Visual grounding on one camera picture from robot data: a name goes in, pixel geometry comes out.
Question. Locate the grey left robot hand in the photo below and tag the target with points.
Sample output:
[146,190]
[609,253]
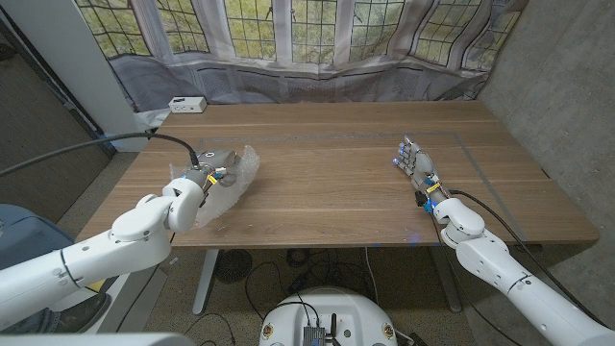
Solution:
[218,161]

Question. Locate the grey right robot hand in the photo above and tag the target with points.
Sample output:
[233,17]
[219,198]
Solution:
[422,165]

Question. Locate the clear bubble wrap sheet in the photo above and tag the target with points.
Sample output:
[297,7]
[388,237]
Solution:
[245,168]

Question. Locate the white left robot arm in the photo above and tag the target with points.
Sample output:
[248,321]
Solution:
[134,235]

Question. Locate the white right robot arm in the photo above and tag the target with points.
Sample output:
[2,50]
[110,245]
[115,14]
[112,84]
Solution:
[495,262]

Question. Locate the white box on table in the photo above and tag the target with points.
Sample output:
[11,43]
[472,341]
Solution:
[187,105]

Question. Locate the round black floor fan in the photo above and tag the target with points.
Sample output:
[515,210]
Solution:
[233,265]

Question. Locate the grey table leg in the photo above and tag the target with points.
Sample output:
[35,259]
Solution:
[444,283]

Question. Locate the white table leg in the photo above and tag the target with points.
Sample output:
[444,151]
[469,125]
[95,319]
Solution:
[205,283]

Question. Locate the printed window backdrop cloth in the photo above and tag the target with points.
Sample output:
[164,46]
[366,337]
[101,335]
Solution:
[312,77]

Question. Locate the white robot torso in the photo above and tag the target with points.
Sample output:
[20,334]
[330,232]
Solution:
[355,312]

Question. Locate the small grey torso box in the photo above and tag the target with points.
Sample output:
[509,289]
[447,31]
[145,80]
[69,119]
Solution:
[313,337]

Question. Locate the black shoe with yellow patch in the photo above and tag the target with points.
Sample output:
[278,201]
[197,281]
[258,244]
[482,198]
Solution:
[86,312]

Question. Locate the person leg in jeans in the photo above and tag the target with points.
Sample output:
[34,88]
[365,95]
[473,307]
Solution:
[38,323]

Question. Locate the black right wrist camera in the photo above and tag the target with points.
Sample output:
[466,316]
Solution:
[422,198]

